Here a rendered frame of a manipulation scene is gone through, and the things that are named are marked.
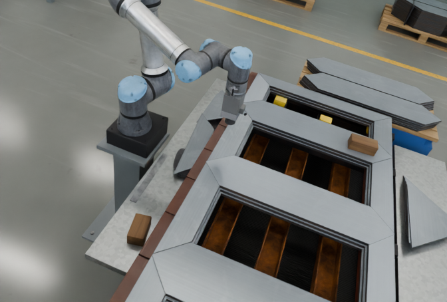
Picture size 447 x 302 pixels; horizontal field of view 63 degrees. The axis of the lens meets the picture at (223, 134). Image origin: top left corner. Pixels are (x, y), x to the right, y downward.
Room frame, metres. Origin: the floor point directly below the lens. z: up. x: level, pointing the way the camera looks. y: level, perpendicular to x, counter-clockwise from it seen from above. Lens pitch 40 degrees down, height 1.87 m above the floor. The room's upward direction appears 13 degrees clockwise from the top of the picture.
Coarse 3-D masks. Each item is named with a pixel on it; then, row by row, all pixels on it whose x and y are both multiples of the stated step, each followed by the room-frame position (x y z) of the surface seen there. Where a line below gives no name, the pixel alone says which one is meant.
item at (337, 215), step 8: (336, 200) 0.97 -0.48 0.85; (344, 200) 0.98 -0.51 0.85; (328, 208) 0.92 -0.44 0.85; (336, 208) 0.93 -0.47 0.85; (344, 208) 0.94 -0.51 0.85; (328, 216) 0.88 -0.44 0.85; (336, 216) 0.89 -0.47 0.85; (344, 216) 0.90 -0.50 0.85; (328, 224) 0.85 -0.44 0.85; (336, 224) 0.85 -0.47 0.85; (344, 224) 0.86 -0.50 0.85; (344, 232) 0.83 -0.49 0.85
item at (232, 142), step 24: (264, 96) 1.57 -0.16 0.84; (288, 96) 1.64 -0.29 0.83; (240, 120) 1.32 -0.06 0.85; (360, 120) 1.57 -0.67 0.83; (216, 144) 1.12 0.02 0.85; (240, 144) 1.16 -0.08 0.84; (312, 144) 1.28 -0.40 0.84; (216, 192) 0.88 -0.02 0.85; (288, 216) 0.85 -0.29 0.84; (192, 240) 0.66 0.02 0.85; (336, 240) 0.81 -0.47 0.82; (360, 264) 0.73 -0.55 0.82; (360, 288) 0.64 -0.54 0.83
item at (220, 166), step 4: (228, 156) 1.07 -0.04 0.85; (232, 156) 1.08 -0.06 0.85; (216, 160) 1.03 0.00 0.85; (220, 160) 1.04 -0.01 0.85; (224, 160) 1.04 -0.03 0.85; (228, 160) 1.05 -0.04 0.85; (216, 164) 1.01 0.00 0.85; (220, 164) 1.02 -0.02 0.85; (224, 164) 1.02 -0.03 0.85; (228, 164) 1.03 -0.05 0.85; (212, 168) 0.98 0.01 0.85; (216, 168) 0.99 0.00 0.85; (220, 168) 0.99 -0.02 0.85; (224, 168) 1.00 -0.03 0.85; (212, 172) 0.96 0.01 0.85; (216, 172) 0.97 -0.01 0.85; (220, 172) 0.97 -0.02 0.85; (224, 172) 0.98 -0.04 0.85; (216, 176) 0.95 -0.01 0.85; (220, 176) 0.95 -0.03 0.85; (220, 180) 0.93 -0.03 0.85
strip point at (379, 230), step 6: (372, 210) 0.96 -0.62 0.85; (372, 216) 0.93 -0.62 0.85; (378, 216) 0.94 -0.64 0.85; (372, 222) 0.90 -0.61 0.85; (378, 222) 0.91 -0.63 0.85; (384, 222) 0.92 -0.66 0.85; (372, 228) 0.87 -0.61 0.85; (378, 228) 0.88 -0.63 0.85; (384, 228) 0.89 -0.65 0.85; (372, 234) 0.85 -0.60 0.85; (378, 234) 0.85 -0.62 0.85; (384, 234) 0.86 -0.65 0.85; (390, 234) 0.87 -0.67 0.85; (372, 240) 0.82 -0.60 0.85; (378, 240) 0.83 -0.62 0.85
